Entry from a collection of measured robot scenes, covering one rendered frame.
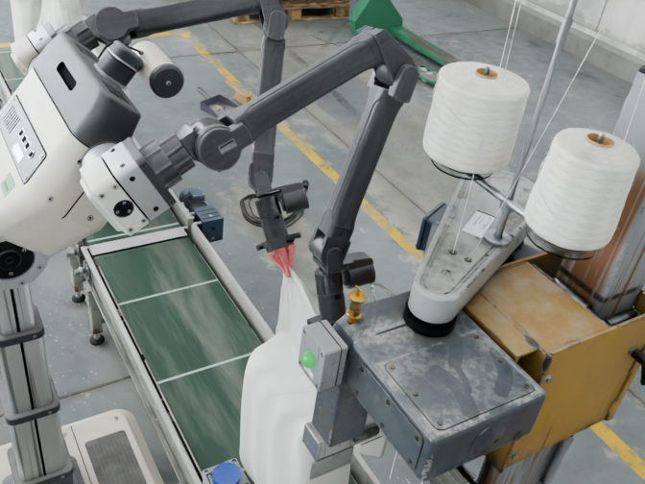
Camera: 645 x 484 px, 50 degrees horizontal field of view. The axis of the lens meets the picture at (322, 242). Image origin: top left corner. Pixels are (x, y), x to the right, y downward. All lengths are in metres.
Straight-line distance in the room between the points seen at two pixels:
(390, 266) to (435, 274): 2.41
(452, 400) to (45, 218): 0.82
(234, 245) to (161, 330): 1.15
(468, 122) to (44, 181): 0.77
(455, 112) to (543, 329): 0.41
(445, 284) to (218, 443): 1.20
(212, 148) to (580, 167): 0.60
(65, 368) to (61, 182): 1.69
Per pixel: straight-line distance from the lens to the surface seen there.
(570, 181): 1.10
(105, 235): 3.01
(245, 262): 3.49
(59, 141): 1.38
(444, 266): 1.22
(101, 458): 2.35
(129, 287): 2.74
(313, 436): 1.36
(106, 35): 1.74
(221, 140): 1.24
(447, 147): 1.26
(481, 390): 1.13
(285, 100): 1.28
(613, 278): 1.38
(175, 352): 2.47
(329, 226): 1.40
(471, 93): 1.22
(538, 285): 1.40
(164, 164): 1.23
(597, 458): 3.04
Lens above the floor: 2.11
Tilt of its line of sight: 35 degrees down
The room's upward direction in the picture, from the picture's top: 8 degrees clockwise
